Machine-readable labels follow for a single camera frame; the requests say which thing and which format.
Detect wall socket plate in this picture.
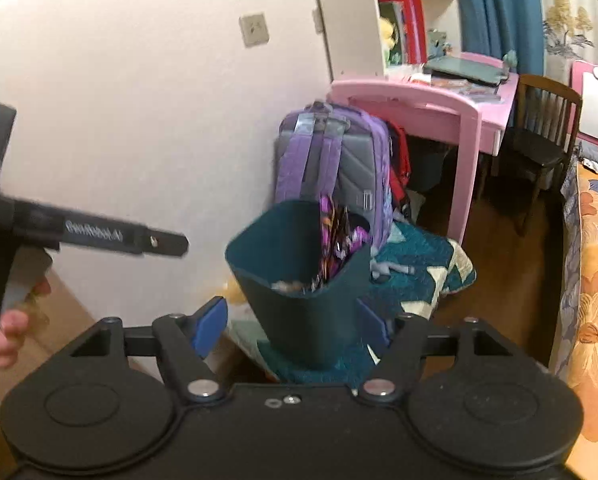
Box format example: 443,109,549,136
238,12,270,49

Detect teal patchwork quilt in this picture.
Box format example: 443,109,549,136
229,220,478,388

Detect yellow plush toy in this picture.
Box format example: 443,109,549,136
379,16,401,57

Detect orange floral blanket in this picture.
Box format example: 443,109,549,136
548,157,598,443

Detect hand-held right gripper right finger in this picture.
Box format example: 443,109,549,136
356,300,517,403

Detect dark wooden chair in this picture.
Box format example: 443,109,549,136
493,74,584,237

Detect small grey toy figure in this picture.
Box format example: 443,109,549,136
370,257,416,282

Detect red backpack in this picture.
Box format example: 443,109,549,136
374,119,414,216

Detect red books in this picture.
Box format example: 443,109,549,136
378,0,428,64

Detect purple foil snack wrapper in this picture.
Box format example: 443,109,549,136
311,195,372,292

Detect white bookshelf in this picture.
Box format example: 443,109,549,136
309,0,460,82

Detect small teal shelf figurine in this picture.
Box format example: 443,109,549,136
426,29,453,59

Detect dark teal laptop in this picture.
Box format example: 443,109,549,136
423,55,510,87

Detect dark teal trash bin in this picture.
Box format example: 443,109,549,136
225,200,375,369

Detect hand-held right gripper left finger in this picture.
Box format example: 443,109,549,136
69,296,228,405

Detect colourful books on desk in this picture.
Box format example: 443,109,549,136
410,74,504,103

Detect person's left hand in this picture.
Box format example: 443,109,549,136
0,280,52,370

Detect blue curtain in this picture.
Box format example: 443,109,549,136
451,0,548,80

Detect pink desk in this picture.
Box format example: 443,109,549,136
328,51,520,247

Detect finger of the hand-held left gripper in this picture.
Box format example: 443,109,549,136
59,205,190,259

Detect cardboard box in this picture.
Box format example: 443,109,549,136
0,267,102,461

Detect purple grey backpack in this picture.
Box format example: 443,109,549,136
274,101,396,258

